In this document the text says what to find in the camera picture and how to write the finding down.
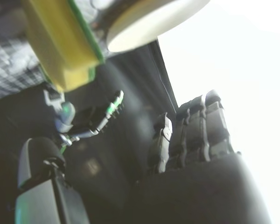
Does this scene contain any yellow green sponge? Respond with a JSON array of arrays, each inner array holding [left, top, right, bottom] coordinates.
[[22, 0, 105, 93]]

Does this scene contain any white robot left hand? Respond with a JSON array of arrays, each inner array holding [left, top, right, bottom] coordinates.
[[15, 90, 271, 224]]

